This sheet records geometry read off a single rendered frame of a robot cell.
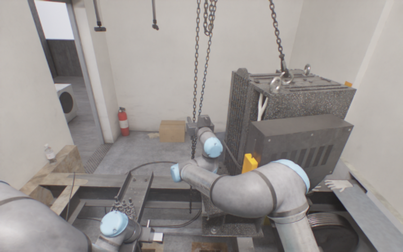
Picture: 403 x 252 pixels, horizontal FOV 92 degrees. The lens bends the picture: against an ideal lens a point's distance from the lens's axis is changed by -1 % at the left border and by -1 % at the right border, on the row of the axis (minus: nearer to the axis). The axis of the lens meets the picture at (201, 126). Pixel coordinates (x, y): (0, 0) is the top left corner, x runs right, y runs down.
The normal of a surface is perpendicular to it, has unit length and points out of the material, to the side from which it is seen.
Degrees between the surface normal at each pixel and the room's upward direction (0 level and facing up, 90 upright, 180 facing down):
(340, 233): 90
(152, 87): 90
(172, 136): 90
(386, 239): 0
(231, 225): 0
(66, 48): 90
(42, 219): 47
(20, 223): 32
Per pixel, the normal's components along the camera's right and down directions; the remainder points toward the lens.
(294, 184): 0.37, -0.28
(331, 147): 0.25, 0.47
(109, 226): -0.14, -0.62
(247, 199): -0.29, -0.11
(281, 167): 0.05, -0.86
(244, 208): -0.31, 0.29
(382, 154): -1.00, -0.03
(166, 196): 0.00, 0.48
